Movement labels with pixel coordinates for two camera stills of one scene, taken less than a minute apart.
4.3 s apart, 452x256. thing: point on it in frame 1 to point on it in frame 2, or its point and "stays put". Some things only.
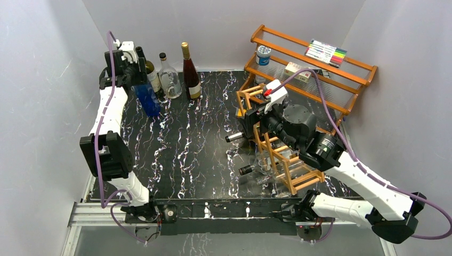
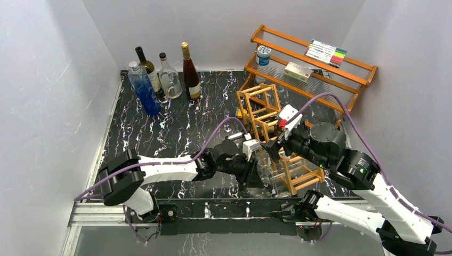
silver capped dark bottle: (234, 136) stays put
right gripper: (250, 118) to (272, 148)
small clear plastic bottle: (259, 79) stays put
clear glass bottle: (169, 79) stays put
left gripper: (139, 68) to (253, 180)
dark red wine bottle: (192, 85) stays put
